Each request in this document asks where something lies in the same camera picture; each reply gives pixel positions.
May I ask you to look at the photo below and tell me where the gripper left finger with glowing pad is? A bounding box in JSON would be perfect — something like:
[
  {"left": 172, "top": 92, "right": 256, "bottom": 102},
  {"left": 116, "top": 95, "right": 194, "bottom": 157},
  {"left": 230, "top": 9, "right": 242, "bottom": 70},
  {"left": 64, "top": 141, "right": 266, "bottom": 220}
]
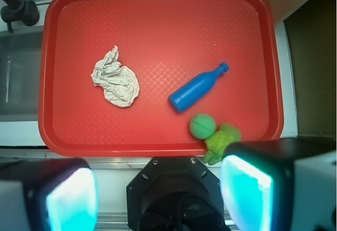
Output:
[{"left": 1, "top": 158, "right": 98, "bottom": 230}]

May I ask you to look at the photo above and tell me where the red plastic tray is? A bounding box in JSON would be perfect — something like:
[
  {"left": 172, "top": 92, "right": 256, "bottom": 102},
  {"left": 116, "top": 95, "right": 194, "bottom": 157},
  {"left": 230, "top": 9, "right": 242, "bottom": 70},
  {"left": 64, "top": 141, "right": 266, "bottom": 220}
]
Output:
[{"left": 38, "top": 0, "right": 283, "bottom": 157}]

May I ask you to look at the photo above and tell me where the blue toy bottle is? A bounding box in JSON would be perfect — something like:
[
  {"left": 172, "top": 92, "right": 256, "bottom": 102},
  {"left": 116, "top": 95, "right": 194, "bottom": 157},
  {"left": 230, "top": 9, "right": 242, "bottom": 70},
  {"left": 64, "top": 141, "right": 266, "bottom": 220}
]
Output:
[{"left": 168, "top": 63, "right": 229, "bottom": 113}]

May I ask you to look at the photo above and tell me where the green golf ball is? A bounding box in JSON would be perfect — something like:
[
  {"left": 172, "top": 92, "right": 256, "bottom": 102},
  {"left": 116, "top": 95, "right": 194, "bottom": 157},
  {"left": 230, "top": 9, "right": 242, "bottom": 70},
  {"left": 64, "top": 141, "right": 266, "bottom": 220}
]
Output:
[{"left": 189, "top": 114, "right": 216, "bottom": 139}]

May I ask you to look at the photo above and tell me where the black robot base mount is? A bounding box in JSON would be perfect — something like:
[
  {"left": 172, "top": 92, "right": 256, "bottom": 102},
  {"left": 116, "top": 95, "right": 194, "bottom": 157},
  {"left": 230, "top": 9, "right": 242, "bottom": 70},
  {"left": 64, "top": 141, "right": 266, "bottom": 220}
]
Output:
[{"left": 126, "top": 156, "right": 230, "bottom": 230}]

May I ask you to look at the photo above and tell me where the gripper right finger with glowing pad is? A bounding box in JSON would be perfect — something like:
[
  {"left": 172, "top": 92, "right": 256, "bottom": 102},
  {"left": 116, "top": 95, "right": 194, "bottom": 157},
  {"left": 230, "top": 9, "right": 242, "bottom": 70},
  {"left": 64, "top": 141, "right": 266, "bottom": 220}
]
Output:
[{"left": 220, "top": 138, "right": 336, "bottom": 230}]

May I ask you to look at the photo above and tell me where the grey sink faucet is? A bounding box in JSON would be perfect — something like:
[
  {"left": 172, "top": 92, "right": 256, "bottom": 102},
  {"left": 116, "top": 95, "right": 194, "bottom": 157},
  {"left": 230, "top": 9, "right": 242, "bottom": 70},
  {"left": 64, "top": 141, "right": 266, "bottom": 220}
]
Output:
[{"left": 1, "top": 0, "right": 39, "bottom": 33}]

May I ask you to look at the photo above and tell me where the green plush toy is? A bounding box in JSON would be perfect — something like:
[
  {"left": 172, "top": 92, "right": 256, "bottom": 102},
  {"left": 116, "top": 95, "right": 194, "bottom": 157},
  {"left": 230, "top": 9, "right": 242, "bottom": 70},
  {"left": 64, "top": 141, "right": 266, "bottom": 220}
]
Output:
[{"left": 203, "top": 123, "right": 241, "bottom": 166}]

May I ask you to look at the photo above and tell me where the grey toy sink basin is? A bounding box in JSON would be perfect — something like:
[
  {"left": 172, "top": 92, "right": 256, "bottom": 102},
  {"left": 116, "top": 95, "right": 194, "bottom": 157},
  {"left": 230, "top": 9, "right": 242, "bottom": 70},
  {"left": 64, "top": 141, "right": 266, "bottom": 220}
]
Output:
[{"left": 1, "top": 26, "right": 43, "bottom": 122}]

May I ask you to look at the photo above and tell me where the white paper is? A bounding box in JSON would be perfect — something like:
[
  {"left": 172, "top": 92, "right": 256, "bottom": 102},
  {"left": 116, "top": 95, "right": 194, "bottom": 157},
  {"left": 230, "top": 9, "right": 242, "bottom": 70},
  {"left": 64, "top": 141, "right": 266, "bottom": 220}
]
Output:
[{"left": 91, "top": 45, "right": 140, "bottom": 108}]

